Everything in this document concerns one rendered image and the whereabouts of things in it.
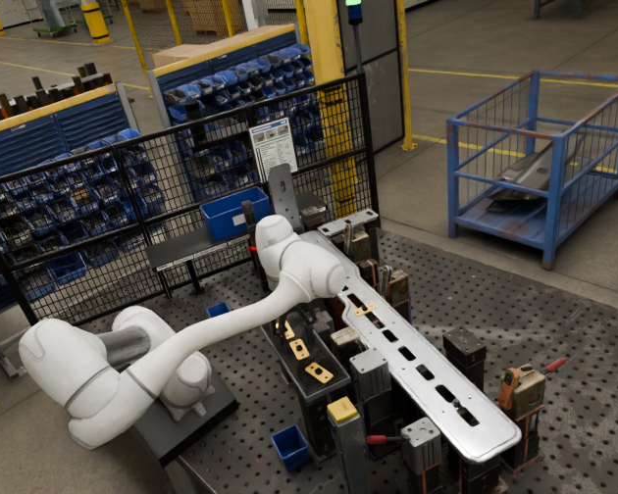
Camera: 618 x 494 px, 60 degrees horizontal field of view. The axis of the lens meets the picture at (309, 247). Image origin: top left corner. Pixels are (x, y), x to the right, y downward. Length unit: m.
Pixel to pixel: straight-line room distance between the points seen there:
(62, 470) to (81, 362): 2.02
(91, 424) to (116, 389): 0.09
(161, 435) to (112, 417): 0.76
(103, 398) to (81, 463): 1.98
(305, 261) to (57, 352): 0.60
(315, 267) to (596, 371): 1.31
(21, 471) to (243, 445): 1.68
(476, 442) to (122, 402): 0.92
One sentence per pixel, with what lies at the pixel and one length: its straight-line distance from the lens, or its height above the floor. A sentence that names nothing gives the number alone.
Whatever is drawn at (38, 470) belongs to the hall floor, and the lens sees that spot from 3.40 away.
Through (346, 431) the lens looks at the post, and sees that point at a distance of 1.48.
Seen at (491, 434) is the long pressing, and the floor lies 1.00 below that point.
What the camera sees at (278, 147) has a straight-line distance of 2.70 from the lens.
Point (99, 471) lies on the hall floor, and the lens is 3.20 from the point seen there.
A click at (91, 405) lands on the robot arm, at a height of 1.42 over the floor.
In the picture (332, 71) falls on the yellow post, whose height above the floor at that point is 1.59.
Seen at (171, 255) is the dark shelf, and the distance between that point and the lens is 2.56.
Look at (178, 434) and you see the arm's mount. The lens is 2.08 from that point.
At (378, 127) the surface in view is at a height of 0.39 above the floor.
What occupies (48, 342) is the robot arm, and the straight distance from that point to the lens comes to 1.35.
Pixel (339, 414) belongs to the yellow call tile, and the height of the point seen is 1.16.
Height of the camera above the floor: 2.26
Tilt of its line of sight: 32 degrees down
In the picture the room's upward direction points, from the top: 11 degrees counter-clockwise
